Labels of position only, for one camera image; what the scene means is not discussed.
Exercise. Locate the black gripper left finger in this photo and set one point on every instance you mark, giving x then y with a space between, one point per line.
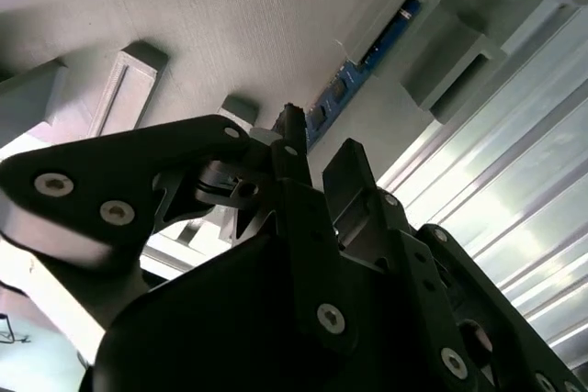
92 181

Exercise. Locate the blue RAM stick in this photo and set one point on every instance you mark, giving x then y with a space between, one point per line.
337 91

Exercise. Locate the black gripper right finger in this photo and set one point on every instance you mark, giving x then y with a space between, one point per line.
404 249

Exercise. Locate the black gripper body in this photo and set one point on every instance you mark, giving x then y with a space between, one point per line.
206 341

